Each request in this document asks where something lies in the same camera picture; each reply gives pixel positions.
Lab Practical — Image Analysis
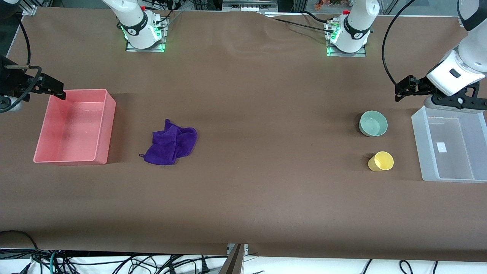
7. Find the pale green bowl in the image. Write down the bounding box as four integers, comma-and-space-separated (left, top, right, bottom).
359, 110, 388, 137

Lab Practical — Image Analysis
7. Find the yellow cup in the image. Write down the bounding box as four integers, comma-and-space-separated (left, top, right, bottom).
368, 151, 394, 172

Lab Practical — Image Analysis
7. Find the purple cloth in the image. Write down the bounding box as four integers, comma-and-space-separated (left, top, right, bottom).
139, 119, 198, 166

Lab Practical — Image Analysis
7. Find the pink plastic bin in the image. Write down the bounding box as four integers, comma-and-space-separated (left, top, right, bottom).
33, 89, 116, 165

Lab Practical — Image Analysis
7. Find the translucent white plastic bin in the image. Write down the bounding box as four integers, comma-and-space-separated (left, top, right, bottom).
411, 105, 487, 183

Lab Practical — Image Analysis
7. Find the brown table cover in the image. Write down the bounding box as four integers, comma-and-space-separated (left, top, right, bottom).
0, 7, 487, 262

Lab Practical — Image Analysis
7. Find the grey power strip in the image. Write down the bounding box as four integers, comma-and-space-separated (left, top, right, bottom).
223, 0, 278, 12

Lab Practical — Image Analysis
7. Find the brown wooden board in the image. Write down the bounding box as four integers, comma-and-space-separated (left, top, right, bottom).
219, 244, 245, 274

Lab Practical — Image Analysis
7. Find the black left camera mount bracket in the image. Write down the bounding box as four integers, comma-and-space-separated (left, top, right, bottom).
430, 81, 487, 113

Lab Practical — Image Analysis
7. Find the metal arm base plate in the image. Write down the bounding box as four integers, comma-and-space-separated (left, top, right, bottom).
126, 17, 166, 53
326, 21, 367, 57

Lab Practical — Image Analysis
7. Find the thick black floor cable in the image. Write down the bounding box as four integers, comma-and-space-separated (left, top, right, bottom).
0, 230, 40, 265

